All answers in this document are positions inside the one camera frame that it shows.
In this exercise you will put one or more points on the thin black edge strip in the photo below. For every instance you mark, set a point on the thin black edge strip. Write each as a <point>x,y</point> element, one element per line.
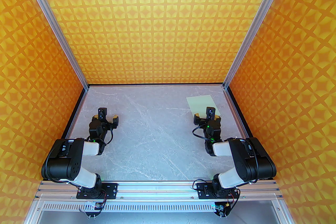
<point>157,85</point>

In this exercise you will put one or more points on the grooved aluminium mounting rail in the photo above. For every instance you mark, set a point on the grooved aluminium mounting rail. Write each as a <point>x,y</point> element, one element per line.
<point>157,187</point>

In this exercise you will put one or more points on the light green paper sheet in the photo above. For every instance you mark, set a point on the light green paper sheet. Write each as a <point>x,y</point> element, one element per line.
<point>200,104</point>

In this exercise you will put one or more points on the aluminium corner post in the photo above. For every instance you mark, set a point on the aluminium corner post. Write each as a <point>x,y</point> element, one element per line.
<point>52,20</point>
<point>258,20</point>

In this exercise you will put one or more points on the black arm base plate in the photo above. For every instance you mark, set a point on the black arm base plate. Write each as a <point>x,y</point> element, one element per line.
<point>112,188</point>
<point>202,191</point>

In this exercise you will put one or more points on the table side rail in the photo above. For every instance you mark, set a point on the table side rail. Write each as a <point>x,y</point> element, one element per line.
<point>75,114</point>
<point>238,114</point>

